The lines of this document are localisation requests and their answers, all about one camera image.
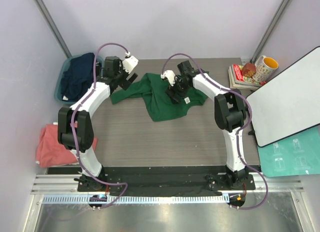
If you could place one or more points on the aluminium rail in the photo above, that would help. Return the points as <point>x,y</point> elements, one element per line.
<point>65,184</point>

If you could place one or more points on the slotted cable duct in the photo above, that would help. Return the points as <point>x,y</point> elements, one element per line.
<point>96,199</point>

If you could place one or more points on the navy blue t shirt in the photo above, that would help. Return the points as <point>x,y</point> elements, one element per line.
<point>77,76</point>

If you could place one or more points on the white board black rim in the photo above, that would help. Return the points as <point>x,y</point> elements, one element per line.
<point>289,103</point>

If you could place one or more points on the red small box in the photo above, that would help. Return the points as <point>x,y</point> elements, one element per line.
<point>248,70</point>

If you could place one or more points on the white mug yellow inside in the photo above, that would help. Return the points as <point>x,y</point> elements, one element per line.
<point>265,66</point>

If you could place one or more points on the teal folding board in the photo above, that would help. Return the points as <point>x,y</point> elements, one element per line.
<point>295,155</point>

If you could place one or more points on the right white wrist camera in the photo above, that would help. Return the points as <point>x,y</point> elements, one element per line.
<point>170,76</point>

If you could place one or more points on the aluminium frame post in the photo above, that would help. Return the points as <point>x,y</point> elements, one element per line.
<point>270,28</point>
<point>52,26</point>

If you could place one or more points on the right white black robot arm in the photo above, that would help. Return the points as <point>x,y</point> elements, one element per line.
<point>229,114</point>

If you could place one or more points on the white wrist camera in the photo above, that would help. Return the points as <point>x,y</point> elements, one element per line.
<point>129,63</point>
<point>170,76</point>

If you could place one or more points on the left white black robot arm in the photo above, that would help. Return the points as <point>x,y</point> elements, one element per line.
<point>75,130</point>

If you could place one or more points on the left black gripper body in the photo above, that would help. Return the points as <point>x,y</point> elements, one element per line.
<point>122,74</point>

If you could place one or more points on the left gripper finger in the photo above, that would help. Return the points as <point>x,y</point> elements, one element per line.
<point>131,79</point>
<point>124,84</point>

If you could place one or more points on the right aluminium frame post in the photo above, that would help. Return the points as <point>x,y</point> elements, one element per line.
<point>270,28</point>

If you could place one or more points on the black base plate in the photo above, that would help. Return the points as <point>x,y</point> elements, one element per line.
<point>165,181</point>

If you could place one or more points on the stack of books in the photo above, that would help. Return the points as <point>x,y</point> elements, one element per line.
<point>237,80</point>

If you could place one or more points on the pink folded t shirt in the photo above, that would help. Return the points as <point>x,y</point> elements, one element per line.
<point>49,152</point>

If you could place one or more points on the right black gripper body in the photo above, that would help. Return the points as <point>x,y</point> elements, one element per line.
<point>179,86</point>

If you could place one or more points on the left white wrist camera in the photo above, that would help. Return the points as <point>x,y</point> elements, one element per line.
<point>129,63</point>

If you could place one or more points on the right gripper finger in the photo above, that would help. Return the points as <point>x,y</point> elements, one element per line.
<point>170,93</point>
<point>175,99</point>

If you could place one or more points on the teal plastic basket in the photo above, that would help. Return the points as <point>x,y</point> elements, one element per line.
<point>60,89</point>

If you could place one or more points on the green t shirt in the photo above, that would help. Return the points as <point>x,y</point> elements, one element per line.
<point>158,104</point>

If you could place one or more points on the left aluminium frame post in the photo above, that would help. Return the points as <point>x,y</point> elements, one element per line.
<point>52,26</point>

